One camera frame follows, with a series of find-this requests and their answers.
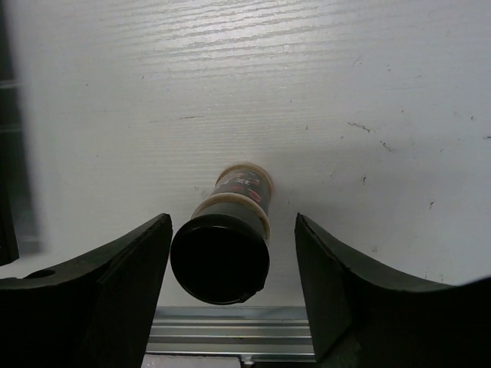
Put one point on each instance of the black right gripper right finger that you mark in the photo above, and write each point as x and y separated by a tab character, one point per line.
363	313

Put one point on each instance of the aluminium front table rail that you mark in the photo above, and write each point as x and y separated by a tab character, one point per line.
251	334

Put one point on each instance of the black-lid pepper shaker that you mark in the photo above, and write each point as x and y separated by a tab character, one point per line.
221	256

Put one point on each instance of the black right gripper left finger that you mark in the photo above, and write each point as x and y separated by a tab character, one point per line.
95	310

